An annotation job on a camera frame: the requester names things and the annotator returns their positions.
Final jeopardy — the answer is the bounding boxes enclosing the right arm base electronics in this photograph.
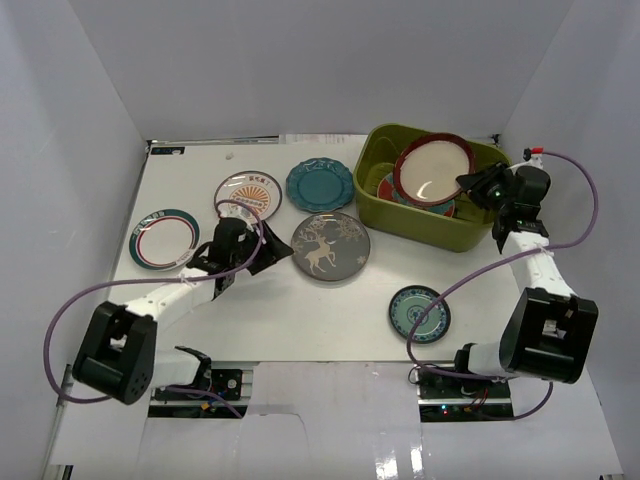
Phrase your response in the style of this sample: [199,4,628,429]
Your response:
[408,366,514,423]

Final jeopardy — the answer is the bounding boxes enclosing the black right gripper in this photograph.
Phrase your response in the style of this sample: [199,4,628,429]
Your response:
[456,161,514,215]

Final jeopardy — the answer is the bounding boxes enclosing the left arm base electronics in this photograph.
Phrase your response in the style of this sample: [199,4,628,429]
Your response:
[148,368,253,419]

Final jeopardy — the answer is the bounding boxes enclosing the black label sticker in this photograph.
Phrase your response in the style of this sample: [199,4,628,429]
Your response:
[150,146,185,155]

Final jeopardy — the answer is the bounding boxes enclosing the grey deer plate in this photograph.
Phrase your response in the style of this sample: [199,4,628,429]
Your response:
[290,212,371,282]

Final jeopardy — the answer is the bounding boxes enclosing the teal scalloped plate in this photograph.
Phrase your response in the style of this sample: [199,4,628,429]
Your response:
[285,157,355,213]

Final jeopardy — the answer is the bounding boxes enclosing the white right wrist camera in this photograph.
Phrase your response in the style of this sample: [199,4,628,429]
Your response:
[523,147,544,169]

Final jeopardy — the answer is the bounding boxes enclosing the olive green plastic bin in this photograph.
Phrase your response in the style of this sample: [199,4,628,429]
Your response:
[353,124,511,253]

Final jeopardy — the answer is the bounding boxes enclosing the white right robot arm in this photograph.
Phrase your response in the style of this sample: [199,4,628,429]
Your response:
[451,163,599,399]

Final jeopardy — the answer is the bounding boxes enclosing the red rimmed beige plate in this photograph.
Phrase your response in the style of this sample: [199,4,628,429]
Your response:
[393,133,475,207]

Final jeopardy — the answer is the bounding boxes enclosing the red teal floral plate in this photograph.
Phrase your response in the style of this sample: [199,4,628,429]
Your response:
[377,172,455,217]

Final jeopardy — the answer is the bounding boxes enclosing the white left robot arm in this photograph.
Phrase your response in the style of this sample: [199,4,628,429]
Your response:
[72,218,294,405]

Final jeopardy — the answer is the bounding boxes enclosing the white green rimmed plate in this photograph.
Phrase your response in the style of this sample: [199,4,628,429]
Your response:
[128,209,201,271]

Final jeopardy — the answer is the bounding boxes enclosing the small blue patterned dish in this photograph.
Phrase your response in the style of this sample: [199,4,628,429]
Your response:
[388,285,452,345]

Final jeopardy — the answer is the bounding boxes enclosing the orange sunburst plate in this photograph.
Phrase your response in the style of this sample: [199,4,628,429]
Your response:
[213,170,283,223]

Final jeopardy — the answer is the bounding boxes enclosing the white papers at back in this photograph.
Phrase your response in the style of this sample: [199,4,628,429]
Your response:
[279,133,367,145]

